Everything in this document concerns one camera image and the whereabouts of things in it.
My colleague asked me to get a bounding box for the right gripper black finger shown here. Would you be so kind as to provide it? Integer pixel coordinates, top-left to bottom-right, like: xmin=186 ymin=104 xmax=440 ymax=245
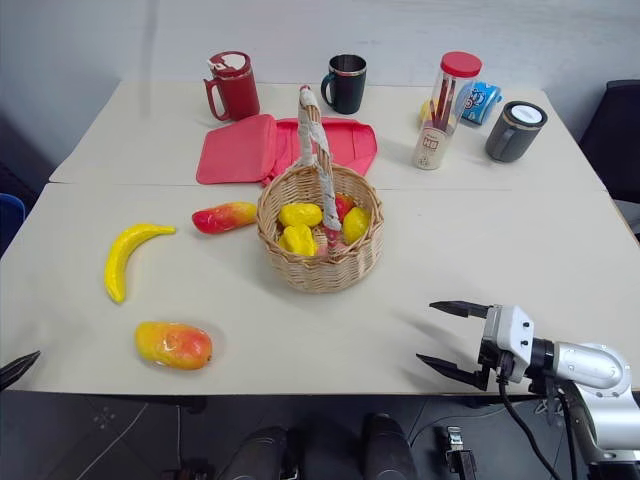
xmin=415 ymin=352 xmax=489 ymax=392
xmin=429 ymin=299 xmax=490 ymax=321

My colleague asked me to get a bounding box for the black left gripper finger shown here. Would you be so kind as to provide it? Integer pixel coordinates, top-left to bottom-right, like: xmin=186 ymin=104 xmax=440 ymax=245
xmin=0 ymin=350 xmax=42 ymax=392

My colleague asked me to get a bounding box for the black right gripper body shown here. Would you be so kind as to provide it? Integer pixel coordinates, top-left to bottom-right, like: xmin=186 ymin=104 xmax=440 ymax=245
xmin=477 ymin=318 xmax=517 ymax=392

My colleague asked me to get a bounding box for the dark rounded shape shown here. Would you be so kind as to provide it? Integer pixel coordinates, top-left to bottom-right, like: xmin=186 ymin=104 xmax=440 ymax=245
xmin=217 ymin=424 xmax=304 ymax=480
xmin=359 ymin=412 xmax=419 ymax=480

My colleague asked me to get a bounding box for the yellow toy pear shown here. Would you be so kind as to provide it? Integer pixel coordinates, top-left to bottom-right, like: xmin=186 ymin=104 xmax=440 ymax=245
xmin=340 ymin=206 xmax=373 ymax=247

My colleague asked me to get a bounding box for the pink toy peach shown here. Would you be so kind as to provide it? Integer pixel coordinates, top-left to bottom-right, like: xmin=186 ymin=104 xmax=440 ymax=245
xmin=313 ymin=233 xmax=351 ymax=260

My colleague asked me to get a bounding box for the blue chair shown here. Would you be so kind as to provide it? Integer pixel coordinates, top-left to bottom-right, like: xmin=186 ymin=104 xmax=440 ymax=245
xmin=0 ymin=192 xmax=27 ymax=257

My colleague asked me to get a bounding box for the yellow toy banana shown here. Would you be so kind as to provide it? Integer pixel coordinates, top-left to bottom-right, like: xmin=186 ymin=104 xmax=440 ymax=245
xmin=103 ymin=222 xmax=178 ymax=305

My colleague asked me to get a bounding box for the large yellow orange toy mango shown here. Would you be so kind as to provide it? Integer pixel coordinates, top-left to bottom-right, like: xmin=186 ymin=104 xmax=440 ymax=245
xmin=134 ymin=320 xmax=214 ymax=372

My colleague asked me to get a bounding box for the red toy apple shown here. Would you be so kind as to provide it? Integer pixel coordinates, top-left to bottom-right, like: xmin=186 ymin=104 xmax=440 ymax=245
xmin=333 ymin=193 xmax=358 ymax=222

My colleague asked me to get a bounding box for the yellow toy starfruit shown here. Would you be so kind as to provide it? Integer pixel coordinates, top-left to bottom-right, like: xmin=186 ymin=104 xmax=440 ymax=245
xmin=276 ymin=224 xmax=320 ymax=258

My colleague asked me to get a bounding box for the grey lidded mug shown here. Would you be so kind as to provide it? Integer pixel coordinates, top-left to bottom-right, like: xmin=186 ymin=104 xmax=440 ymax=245
xmin=484 ymin=100 xmax=549 ymax=163

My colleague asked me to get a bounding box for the yellow toy lemon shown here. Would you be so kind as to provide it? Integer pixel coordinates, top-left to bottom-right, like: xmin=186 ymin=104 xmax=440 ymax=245
xmin=277 ymin=201 xmax=324 ymax=229

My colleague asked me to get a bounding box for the clear pencil tube red lid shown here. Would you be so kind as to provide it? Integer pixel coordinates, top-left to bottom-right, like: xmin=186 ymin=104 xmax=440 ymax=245
xmin=411 ymin=50 xmax=484 ymax=173

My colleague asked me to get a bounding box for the small yellow object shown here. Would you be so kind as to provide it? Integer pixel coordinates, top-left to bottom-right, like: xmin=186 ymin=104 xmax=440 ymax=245
xmin=418 ymin=98 xmax=457 ymax=133

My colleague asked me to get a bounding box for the blue white snack packet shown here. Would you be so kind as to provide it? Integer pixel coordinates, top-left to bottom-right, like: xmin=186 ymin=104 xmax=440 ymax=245
xmin=455 ymin=80 xmax=504 ymax=127

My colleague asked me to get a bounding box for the black chair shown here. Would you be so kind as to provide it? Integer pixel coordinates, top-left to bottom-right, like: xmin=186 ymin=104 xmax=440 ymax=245
xmin=578 ymin=78 xmax=640 ymax=237

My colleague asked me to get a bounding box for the black mug with steel lining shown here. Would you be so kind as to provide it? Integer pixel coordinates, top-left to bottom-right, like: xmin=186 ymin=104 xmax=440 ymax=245
xmin=320 ymin=53 xmax=368 ymax=116

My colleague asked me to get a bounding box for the slim red yellow toy mango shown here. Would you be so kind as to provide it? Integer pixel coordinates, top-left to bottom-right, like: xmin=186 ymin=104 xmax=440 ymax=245
xmin=191 ymin=200 xmax=259 ymax=235

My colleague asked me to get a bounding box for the pink plastic box lid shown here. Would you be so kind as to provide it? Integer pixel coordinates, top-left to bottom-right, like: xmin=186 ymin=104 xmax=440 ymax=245
xmin=195 ymin=113 xmax=279 ymax=186

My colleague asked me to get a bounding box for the red lidded mug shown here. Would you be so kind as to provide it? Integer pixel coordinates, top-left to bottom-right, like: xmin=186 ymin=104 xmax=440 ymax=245
xmin=202 ymin=49 xmax=262 ymax=123

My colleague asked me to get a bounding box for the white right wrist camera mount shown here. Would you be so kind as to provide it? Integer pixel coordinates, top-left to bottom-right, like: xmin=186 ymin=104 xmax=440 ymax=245
xmin=482 ymin=303 xmax=536 ymax=385

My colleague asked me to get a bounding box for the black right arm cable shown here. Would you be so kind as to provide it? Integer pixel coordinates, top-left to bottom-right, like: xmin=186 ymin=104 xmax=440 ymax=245
xmin=494 ymin=368 xmax=581 ymax=480

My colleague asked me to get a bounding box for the metal clamp bracket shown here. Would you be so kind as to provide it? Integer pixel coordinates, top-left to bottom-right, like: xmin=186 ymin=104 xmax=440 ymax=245
xmin=441 ymin=424 xmax=477 ymax=480

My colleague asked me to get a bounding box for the wicker basket with handle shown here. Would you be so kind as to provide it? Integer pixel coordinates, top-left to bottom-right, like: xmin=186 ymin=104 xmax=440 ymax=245
xmin=256 ymin=84 xmax=386 ymax=295

